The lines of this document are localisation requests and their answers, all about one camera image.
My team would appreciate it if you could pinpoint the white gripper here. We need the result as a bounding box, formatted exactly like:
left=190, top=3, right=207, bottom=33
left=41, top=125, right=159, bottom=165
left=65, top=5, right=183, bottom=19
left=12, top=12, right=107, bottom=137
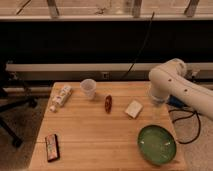
left=149, top=84, right=167, bottom=104

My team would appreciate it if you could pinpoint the white sponge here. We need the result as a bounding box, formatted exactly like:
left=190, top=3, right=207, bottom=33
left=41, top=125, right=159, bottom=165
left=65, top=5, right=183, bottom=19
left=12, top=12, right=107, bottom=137
left=125, top=100, right=143, bottom=118

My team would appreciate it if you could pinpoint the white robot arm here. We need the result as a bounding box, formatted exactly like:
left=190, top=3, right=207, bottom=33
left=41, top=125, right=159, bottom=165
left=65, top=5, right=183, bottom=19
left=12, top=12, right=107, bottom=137
left=149, top=58, right=213, bottom=120

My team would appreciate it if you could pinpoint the white ceramic cup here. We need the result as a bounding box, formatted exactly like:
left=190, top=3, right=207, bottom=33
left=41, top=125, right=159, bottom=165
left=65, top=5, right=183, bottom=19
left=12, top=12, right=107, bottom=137
left=80, top=79, right=96, bottom=100

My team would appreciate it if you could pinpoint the green plate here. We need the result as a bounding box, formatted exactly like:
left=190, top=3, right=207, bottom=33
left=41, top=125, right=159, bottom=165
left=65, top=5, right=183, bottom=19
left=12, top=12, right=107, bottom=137
left=137, top=125, right=177, bottom=166

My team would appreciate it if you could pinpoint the white baseboard heater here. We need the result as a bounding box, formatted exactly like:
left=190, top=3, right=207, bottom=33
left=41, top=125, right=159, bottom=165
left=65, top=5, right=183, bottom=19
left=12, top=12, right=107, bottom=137
left=6, top=63, right=213, bottom=81

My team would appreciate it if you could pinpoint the white tube package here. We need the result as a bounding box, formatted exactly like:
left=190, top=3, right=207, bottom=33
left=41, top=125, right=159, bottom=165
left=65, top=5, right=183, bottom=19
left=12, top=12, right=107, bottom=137
left=49, top=85, right=72, bottom=112

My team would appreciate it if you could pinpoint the dark candy bar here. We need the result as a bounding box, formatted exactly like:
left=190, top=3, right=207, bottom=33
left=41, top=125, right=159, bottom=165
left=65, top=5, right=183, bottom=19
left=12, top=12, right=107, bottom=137
left=45, top=134, right=60, bottom=162

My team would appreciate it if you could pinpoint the black office chair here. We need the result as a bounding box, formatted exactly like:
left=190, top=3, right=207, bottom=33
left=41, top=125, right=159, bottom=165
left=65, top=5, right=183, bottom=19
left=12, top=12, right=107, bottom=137
left=0, top=61, right=38, bottom=149

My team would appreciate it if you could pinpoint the black cable on wall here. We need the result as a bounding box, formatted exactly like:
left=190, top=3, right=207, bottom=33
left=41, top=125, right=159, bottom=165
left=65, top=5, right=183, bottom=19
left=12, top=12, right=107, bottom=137
left=120, top=11, right=156, bottom=81

